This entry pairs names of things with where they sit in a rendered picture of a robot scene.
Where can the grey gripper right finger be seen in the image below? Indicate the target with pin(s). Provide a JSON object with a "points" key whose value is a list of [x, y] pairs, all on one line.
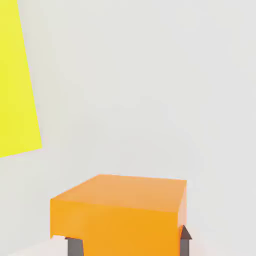
{"points": [[184, 244]]}

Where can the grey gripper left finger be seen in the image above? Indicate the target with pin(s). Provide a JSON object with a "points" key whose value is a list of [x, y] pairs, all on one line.
{"points": [[75, 247]]}

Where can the small orange cube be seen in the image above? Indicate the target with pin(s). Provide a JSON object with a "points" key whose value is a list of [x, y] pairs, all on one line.
{"points": [[128, 208]]}

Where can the large yellow box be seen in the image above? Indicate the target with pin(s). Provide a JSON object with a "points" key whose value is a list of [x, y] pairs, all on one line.
{"points": [[16, 90]]}

